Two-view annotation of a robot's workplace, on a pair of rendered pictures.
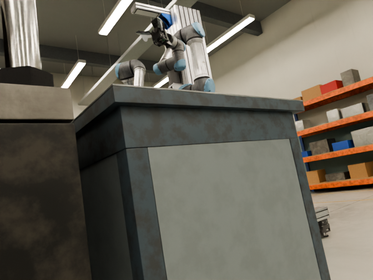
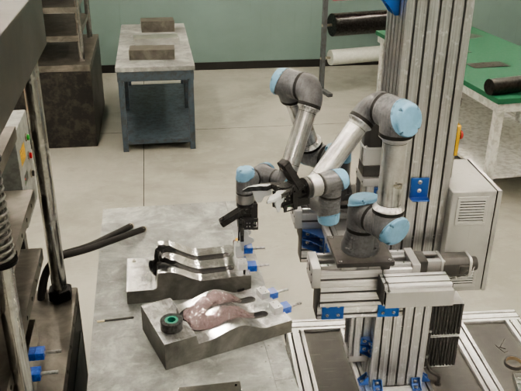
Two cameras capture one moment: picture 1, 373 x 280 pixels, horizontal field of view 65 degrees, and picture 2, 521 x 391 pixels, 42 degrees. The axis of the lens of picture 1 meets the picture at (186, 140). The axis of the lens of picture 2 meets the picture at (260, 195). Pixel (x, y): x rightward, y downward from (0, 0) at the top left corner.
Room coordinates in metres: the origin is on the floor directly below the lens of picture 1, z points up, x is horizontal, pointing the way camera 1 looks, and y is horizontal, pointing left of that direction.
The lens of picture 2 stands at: (-0.24, -0.84, 2.37)
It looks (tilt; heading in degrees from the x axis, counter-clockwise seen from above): 25 degrees down; 29
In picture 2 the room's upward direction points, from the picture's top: 1 degrees clockwise
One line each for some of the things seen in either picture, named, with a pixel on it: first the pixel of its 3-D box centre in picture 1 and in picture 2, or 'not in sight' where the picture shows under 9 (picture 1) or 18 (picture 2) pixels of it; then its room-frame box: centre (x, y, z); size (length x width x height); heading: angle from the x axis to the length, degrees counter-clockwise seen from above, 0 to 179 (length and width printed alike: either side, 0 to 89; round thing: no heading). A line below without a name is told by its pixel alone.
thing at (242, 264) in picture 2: not in sight; (253, 265); (1.88, 0.36, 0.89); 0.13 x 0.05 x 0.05; 129
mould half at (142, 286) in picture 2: not in sight; (187, 268); (1.76, 0.61, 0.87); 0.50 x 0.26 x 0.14; 129
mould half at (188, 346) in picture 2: not in sight; (216, 318); (1.53, 0.32, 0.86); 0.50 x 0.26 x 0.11; 146
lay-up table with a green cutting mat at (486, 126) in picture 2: not in sight; (475, 98); (6.00, 0.37, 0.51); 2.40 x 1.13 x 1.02; 42
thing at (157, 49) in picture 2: not in sight; (155, 75); (5.25, 3.45, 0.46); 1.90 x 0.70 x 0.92; 38
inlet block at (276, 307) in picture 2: not in sight; (286, 306); (1.73, 0.13, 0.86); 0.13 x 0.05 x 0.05; 146
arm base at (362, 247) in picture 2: not in sight; (360, 237); (1.99, -0.06, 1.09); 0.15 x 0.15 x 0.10
